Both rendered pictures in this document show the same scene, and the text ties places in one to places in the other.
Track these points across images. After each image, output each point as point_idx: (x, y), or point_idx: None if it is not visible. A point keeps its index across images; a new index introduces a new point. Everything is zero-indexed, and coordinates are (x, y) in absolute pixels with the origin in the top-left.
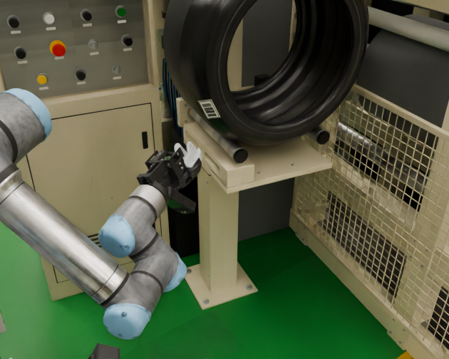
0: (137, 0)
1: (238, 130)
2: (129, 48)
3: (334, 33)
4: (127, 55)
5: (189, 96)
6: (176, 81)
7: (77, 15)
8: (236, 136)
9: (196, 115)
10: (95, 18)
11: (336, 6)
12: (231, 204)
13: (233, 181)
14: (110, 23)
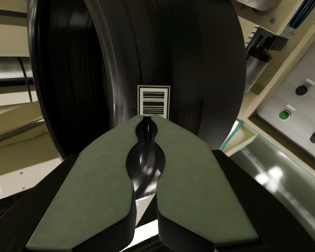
0: (263, 111)
1: (122, 26)
2: (308, 80)
3: (87, 34)
4: None
5: (192, 126)
6: (220, 122)
7: None
8: (138, 4)
9: (261, 4)
10: (312, 128)
11: (84, 59)
12: None
13: None
14: (302, 114)
